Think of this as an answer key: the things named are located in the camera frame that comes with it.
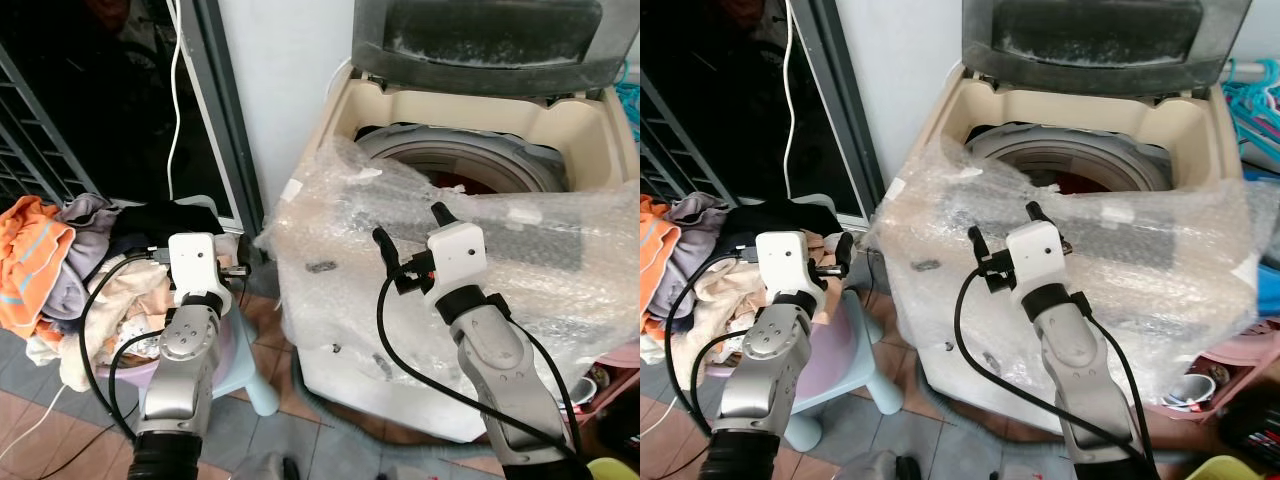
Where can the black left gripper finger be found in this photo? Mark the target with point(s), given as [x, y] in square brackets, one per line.
[845, 255]

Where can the grey washing machine lid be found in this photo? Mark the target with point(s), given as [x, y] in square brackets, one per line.
[1100, 40]
[490, 40]

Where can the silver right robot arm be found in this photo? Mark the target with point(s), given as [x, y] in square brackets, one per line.
[505, 380]
[1085, 380]

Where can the orange garment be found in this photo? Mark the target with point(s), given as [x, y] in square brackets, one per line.
[652, 260]
[30, 265]

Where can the pink plastic rack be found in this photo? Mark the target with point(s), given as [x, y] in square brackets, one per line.
[1245, 360]
[615, 375]

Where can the grey robot foot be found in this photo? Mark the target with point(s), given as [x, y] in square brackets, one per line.
[885, 467]

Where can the light blue plastic stool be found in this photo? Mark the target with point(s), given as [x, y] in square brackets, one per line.
[255, 385]
[850, 400]

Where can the grey washer drum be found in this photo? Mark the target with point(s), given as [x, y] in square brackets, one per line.
[450, 150]
[1060, 150]

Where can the cream top-load washing machine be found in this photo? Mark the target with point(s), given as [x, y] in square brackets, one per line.
[945, 340]
[335, 340]

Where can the grey metal grille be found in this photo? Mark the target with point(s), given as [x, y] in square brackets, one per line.
[675, 150]
[40, 130]

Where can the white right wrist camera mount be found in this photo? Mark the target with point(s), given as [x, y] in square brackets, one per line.
[458, 255]
[1035, 258]

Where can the yellow plastic container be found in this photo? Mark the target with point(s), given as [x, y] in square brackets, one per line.
[615, 470]
[1230, 469]

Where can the grey garment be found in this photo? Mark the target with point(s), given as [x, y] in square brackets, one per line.
[85, 250]
[695, 240]

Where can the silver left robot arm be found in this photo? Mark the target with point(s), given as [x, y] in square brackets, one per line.
[760, 380]
[178, 380]

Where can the clear bubble wrap sheet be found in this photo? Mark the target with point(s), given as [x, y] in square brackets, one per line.
[1180, 280]
[560, 290]

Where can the black garment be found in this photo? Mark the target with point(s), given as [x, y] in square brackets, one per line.
[790, 216]
[165, 218]

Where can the red cloth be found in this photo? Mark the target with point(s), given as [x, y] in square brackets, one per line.
[468, 184]
[1080, 184]

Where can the pink plastic basin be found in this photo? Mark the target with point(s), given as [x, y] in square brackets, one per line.
[835, 340]
[228, 345]

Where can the turquoise clothes hangers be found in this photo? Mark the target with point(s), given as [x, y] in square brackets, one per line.
[630, 100]
[1255, 110]

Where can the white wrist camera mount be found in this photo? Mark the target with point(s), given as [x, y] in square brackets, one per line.
[458, 255]
[1035, 258]
[785, 265]
[195, 265]

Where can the cream garment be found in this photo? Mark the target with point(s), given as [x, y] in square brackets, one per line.
[120, 300]
[725, 295]

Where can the grey door frame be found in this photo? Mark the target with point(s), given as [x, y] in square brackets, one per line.
[845, 110]
[225, 120]

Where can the white cup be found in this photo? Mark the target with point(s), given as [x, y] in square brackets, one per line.
[1190, 392]
[580, 392]

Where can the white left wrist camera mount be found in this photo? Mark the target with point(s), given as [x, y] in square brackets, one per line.
[195, 265]
[785, 265]

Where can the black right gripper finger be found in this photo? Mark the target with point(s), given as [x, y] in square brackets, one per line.
[1035, 213]
[979, 245]
[387, 248]
[443, 216]

